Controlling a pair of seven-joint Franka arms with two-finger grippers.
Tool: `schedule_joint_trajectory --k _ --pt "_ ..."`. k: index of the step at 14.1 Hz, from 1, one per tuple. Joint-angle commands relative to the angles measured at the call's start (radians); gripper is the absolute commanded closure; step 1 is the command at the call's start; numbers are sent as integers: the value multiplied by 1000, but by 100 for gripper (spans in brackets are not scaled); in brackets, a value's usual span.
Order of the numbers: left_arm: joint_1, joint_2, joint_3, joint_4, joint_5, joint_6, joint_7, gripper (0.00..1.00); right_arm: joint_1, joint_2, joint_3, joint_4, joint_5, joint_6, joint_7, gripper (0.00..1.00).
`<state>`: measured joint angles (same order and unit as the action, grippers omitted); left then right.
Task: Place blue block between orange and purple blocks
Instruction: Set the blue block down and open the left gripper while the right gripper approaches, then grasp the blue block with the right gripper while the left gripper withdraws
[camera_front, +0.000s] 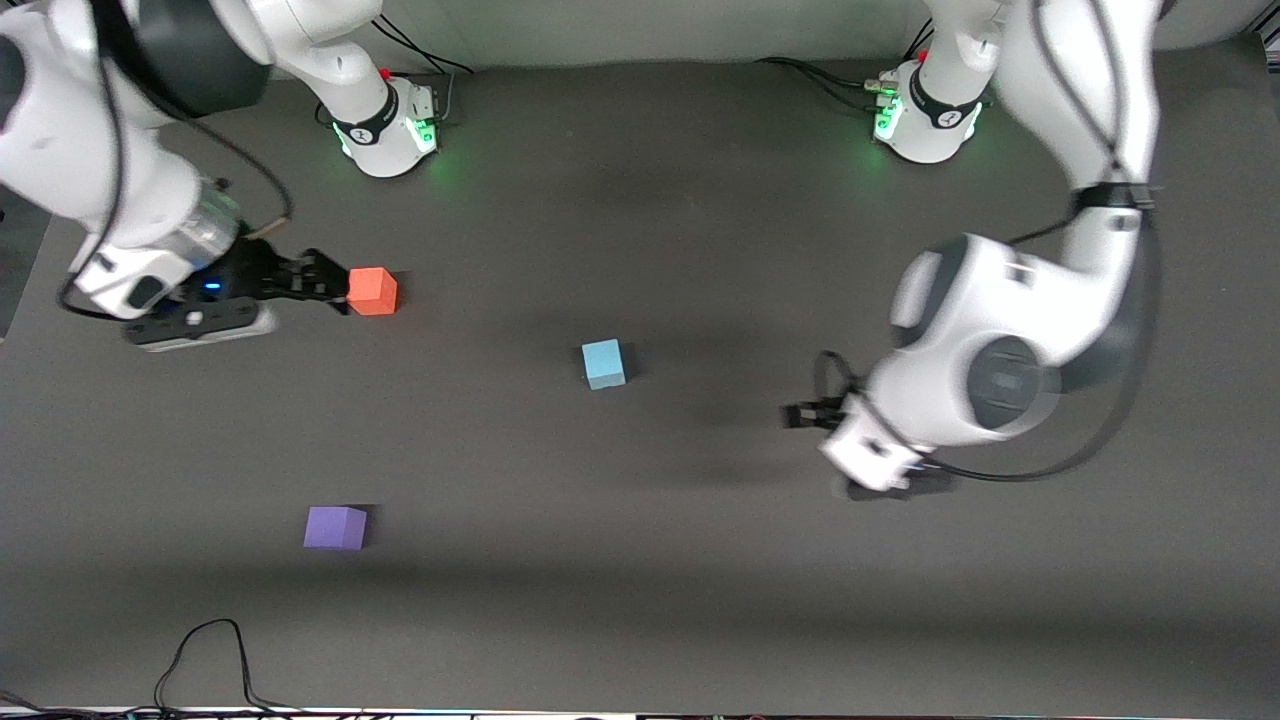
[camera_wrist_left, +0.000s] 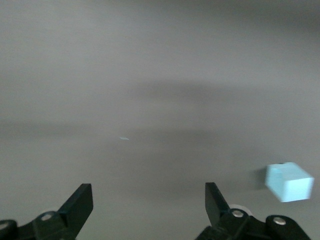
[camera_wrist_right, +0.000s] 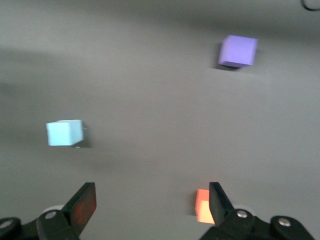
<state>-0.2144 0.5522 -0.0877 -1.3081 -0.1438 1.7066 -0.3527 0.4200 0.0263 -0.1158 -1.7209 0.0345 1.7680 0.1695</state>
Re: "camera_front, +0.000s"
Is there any light blue foam block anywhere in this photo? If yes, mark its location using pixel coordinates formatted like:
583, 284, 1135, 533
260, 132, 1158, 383
582, 339, 628, 391

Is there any orange foam block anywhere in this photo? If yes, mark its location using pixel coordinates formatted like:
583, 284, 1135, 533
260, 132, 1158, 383
347, 267, 399, 317

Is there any purple foam block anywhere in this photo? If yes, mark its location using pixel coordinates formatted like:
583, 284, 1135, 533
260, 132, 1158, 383
303, 506, 368, 551

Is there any black right arm base cable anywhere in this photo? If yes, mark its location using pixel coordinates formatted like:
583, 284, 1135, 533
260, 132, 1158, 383
372, 15, 476, 126

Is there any black arm base cable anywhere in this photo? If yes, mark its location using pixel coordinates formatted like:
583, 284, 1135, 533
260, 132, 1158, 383
372, 15, 476, 126
755, 55, 896, 113

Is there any black left arm base cable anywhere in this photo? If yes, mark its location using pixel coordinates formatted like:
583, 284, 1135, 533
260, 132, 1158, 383
755, 55, 896, 113

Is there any thin black looped cable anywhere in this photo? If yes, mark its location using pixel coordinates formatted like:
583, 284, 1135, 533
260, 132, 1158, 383
150, 618, 311, 717

